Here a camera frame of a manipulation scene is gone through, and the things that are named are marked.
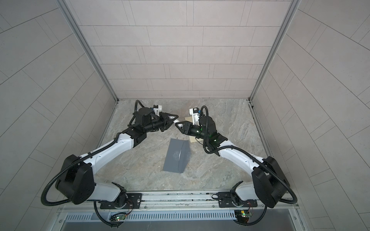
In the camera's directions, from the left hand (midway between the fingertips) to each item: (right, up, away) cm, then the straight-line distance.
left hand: (181, 117), depth 74 cm
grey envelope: (-3, -24, +13) cm, 27 cm away
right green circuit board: (+31, -46, -6) cm, 56 cm away
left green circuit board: (-27, -45, -10) cm, 53 cm away
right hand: (-3, -5, -1) cm, 6 cm away
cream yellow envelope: (+6, -13, +8) cm, 16 cm away
